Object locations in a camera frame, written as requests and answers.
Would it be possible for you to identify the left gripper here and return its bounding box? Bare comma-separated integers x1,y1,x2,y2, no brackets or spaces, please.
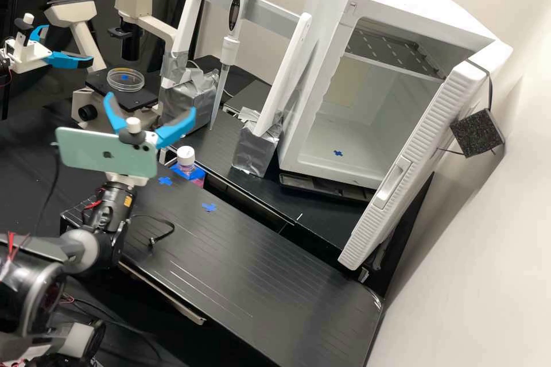
4,24,94,74

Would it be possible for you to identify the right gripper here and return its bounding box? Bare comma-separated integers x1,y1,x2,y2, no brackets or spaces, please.
103,92,197,187

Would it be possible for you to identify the petri dish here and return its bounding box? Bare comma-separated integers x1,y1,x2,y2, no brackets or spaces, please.
106,67,145,92

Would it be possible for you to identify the left phone holder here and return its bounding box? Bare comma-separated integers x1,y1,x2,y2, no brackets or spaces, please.
14,13,37,47

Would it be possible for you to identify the small bottle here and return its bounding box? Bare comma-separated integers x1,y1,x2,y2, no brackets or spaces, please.
176,146,203,178

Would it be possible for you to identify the blue bottle holder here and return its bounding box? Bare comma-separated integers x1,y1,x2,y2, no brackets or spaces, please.
168,163,208,190

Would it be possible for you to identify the white pipette stand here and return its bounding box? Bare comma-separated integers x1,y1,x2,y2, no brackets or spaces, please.
159,0,313,178

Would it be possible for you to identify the black platform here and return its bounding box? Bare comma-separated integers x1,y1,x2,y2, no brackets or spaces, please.
161,103,375,264
60,159,385,367

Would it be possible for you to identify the pipette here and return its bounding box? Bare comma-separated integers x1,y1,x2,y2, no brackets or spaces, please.
209,0,258,132

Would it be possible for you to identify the white incubator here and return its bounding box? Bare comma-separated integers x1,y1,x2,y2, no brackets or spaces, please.
275,0,498,192

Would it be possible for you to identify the incubator door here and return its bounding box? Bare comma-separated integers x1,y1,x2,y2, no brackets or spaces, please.
337,39,514,272

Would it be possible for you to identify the right wrist camera phone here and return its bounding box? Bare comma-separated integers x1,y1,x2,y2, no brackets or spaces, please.
55,119,161,179

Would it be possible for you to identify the black cable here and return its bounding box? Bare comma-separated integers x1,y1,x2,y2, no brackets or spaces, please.
129,217,176,252

